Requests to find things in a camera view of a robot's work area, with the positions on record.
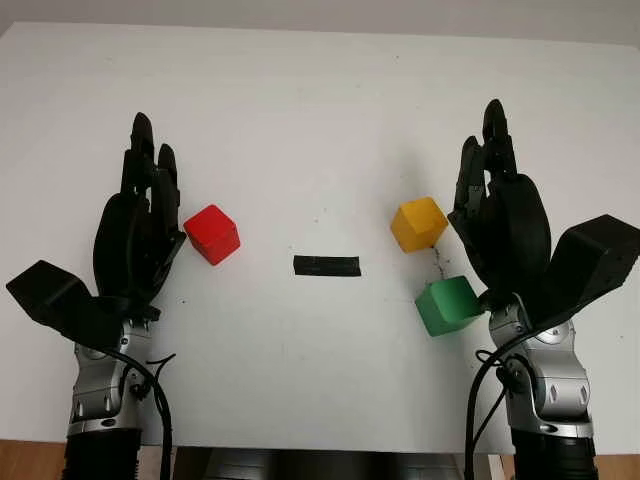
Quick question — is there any red wooden cube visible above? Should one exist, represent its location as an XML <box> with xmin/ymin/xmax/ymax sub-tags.
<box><xmin>182</xmin><ymin>203</ymin><xmax>241</xmax><ymax>266</ymax></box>

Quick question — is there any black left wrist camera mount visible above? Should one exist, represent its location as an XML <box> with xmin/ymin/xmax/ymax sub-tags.
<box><xmin>5</xmin><ymin>259</ymin><xmax>129</xmax><ymax>347</ymax></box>

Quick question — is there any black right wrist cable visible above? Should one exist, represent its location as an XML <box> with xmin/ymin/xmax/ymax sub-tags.
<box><xmin>462</xmin><ymin>348</ymin><xmax>522</xmax><ymax>480</ymax></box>

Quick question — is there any yellow wooden cube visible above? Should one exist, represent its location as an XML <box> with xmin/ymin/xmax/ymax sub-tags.
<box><xmin>389</xmin><ymin>196</ymin><xmax>450</xmax><ymax>254</ymax></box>

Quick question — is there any black tape strip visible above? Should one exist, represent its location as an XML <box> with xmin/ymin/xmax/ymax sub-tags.
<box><xmin>292</xmin><ymin>254</ymin><xmax>362</xmax><ymax>279</ymax></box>

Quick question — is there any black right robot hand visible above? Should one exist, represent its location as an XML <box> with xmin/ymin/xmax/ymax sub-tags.
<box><xmin>447</xmin><ymin>98</ymin><xmax>554</xmax><ymax>305</ymax></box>

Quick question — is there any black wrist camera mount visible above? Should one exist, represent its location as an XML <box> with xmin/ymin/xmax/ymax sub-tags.
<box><xmin>5</xmin><ymin>259</ymin><xmax>129</xmax><ymax>347</ymax></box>
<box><xmin>529</xmin><ymin>213</ymin><xmax>640</xmax><ymax>332</ymax></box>

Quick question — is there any dark grey robot torso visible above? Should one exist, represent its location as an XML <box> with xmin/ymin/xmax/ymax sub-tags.
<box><xmin>172</xmin><ymin>447</ymin><xmax>464</xmax><ymax>480</ymax></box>

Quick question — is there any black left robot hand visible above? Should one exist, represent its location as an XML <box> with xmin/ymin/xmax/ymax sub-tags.
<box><xmin>92</xmin><ymin>112</ymin><xmax>189</xmax><ymax>322</ymax></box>

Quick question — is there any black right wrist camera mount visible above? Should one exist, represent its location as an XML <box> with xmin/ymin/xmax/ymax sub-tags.
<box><xmin>529</xmin><ymin>213</ymin><xmax>640</xmax><ymax>332</ymax></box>

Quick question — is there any green wooden cube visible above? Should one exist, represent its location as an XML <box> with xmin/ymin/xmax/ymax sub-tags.
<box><xmin>414</xmin><ymin>275</ymin><xmax>486</xmax><ymax>339</ymax></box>

